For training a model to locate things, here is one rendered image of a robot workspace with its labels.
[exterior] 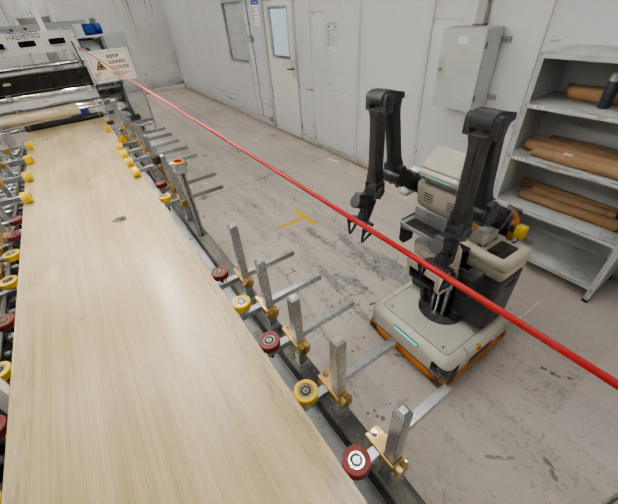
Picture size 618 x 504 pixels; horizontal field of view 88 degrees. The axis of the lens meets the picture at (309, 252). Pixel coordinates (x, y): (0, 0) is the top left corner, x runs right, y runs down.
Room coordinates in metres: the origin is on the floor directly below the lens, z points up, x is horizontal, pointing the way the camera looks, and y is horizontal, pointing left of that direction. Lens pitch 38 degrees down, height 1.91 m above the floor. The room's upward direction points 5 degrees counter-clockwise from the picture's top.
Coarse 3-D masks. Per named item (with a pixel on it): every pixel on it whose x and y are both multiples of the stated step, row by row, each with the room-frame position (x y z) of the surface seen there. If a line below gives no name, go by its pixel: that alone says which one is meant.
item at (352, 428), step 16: (144, 160) 3.31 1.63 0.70; (176, 208) 2.23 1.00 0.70; (192, 224) 1.97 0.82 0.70; (208, 240) 1.75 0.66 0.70; (208, 256) 1.65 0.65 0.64; (224, 256) 1.57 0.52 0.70; (240, 288) 1.27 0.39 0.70; (256, 320) 1.07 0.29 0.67; (288, 352) 0.84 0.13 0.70; (304, 368) 0.76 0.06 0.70; (336, 416) 0.55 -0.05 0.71; (352, 416) 0.55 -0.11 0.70; (336, 432) 0.52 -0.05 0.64; (352, 432) 0.49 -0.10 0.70; (368, 448) 0.44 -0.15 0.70; (384, 480) 0.34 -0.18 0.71; (400, 480) 0.34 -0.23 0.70; (384, 496) 0.31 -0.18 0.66; (400, 496) 0.30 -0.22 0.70; (416, 496) 0.29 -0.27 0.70
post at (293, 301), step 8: (288, 296) 0.79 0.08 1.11; (296, 296) 0.78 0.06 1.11; (288, 304) 0.78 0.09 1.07; (296, 304) 0.77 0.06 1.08; (296, 312) 0.77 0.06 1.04; (296, 320) 0.76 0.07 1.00; (296, 328) 0.76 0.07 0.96; (296, 336) 0.76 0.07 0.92; (296, 360) 0.78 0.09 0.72; (304, 360) 0.77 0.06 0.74
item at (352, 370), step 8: (384, 344) 0.75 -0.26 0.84; (392, 344) 0.74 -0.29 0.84; (368, 352) 0.72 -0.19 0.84; (376, 352) 0.71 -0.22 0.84; (384, 352) 0.72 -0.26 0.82; (360, 360) 0.68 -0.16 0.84; (368, 360) 0.68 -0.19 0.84; (352, 368) 0.65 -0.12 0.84; (360, 368) 0.66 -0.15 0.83; (352, 376) 0.64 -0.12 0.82; (320, 392) 0.57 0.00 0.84; (328, 392) 0.58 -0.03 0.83; (320, 400) 0.56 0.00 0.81; (304, 408) 0.53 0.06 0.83
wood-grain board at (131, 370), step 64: (64, 128) 4.02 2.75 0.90; (64, 192) 2.25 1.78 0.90; (128, 192) 2.15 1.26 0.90; (64, 256) 1.43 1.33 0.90; (128, 256) 1.38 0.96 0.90; (192, 256) 1.33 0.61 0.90; (64, 320) 0.95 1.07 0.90; (128, 320) 0.92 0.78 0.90; (192, 320) 0.89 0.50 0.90; (64, 384) 0.65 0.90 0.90; (128, 384) 0.63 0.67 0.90; (192, 384) 0.61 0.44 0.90; (256, 384) 0.59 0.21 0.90; (64, 448) 0.43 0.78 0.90; (128, 448) 0.42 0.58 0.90; (192, 448) 0.40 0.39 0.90; (256, 448) 0.39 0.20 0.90; (320, 448) 0.37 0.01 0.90
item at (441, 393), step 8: (440, 392) 0.53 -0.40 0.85; (448, 392) 0.53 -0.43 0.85; (424, 400) 0.51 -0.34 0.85; (432, 400) 0.51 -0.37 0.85; (440, 400) 0.51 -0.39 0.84; (416, 408) 0.49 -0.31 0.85; (424, 408) 0.49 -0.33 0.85; (432, 408) 0.49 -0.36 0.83; (416, 416) 0.46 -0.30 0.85; (424, 416) 0.47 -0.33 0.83; (376, 456) 0.36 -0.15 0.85
